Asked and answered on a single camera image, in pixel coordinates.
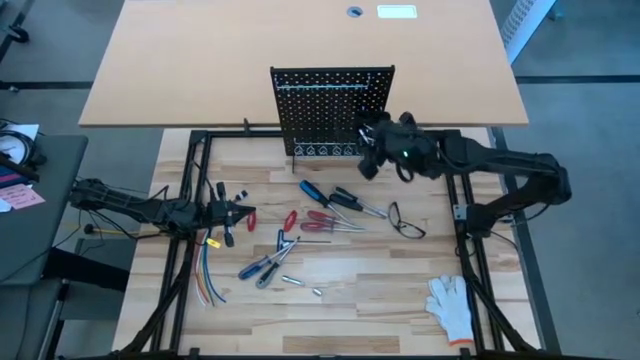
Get pink paper note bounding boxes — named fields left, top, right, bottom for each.
left=0, top=183, right=46, bottom=211

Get black metal pegboard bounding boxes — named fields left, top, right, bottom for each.
left=269, top=64, right=396, bottom=174

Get blue cable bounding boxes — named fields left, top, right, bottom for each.
left=201, top=229, right=227, bottom=305

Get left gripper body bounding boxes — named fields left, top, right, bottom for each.
left=199, top=181, right=236, bottom=250

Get white cable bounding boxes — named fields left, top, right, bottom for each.
left=193, top=232, right=207, bottom=307

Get green cable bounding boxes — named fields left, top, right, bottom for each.
left=199, top=230, right=217, bottom=306

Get black aluminium table frame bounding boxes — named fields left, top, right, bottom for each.
left=112, top=128, right=544, bottom=360

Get grey black flathead screwdriver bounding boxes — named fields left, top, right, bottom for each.
left=254, top=237, right=301, bottom=291

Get blue black handled screwdriver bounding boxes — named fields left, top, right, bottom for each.
left=237, top=238, right=300, bottom=281
left=298, top=179, right=352, bottom=225

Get grey side table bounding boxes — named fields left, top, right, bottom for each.
left=0, top=133, right=90, bottom=286

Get white perforated panel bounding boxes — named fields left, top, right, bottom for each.
left=499, top=0, right=559, bottom=49

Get white rectangular desk plate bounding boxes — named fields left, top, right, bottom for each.
left=376, top=4, right=419, bottom=20

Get steel multi-hook tool rail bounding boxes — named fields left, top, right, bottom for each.
left=274, top=74, right=374, bottom=94

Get grey black nut driver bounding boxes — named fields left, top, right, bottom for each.
left=334, top=186, right=390, bottom=219

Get large tan desk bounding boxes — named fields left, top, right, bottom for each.
left=78, top=0, right=530, bottom=129

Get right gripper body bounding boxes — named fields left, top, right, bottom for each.
left=382, top=112, right=444, bottom=180

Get steel ring tool holder rail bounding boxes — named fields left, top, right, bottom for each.
left=292, top=137, right=362, bottom=157

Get clear safety glasses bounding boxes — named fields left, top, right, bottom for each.
left=387, top=200, right=428, bottom=240

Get black hanging parts bin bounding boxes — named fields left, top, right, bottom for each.
left=356, top=109, right=393, bottom=126

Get yellow cable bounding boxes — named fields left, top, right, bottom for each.
left=197, top=232, right=213, bottom=306

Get white work glove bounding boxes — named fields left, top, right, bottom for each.
left=424, top=273, right=475, bottom=347

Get white paper sheet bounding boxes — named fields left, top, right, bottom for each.
left=0, top=123, right=40, bottom=154

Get red cable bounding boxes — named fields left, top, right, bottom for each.
left=195, top=232, right=210, bottom=306

